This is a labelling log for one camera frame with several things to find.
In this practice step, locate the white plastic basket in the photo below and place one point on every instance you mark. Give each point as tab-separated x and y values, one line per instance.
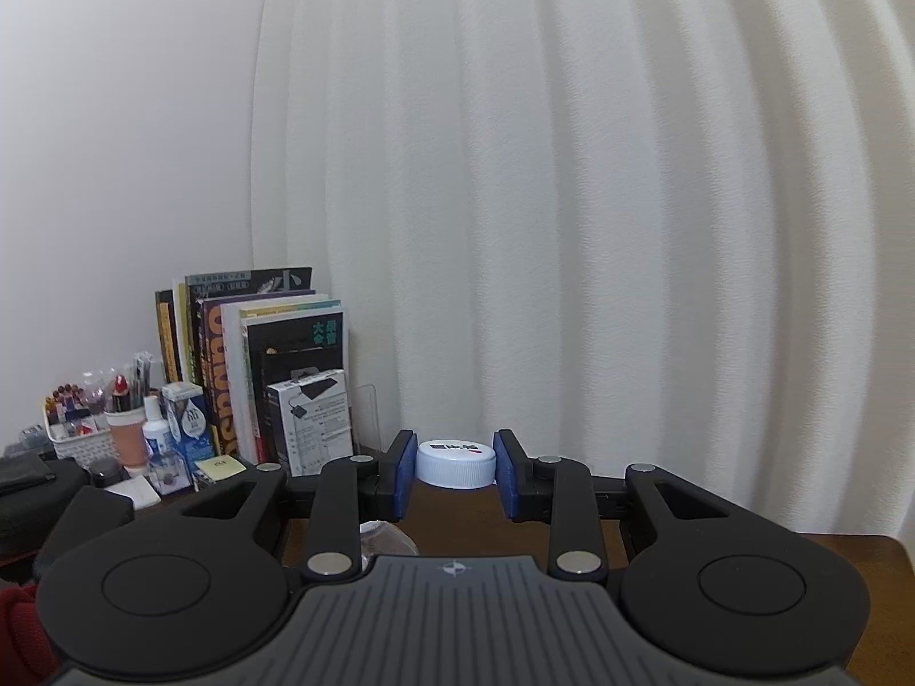
78	443

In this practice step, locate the white product box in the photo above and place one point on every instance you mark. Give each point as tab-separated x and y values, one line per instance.
311	421

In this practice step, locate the row of books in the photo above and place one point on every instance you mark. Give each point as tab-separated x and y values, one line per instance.
229	357

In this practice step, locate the small clear plastic box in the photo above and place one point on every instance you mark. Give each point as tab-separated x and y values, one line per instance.
169	477

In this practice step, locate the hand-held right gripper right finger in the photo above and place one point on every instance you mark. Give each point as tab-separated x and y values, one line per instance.
505	475

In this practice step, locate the black zip case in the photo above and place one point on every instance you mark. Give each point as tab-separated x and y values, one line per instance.
43	507

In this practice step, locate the white bottle cap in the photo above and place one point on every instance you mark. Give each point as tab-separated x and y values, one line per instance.
456	464

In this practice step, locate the white notepad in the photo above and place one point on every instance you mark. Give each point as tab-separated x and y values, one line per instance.
132	494

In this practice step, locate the yellow sticky notes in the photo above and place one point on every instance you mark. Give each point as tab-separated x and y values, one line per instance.
218	470

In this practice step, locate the blue and white carton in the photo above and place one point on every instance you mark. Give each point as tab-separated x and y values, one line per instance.
189	421

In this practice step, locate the red cloth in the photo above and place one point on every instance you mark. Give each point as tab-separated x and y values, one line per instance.
21	629

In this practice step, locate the white curtain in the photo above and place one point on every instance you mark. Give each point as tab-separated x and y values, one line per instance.
572	193

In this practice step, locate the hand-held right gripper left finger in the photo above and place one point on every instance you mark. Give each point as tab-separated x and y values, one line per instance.
404	475

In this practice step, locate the small black jar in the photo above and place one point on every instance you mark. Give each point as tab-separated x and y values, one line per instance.
107	474

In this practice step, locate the white solution bottle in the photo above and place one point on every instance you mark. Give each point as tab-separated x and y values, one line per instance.
156	436

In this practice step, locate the bundle of pens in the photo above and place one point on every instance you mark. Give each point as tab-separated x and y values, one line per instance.
129	386

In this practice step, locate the clear plastic water bottle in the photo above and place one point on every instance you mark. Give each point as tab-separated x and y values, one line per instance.
386	539

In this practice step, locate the pink paper cup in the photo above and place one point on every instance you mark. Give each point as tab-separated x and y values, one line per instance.
129	439

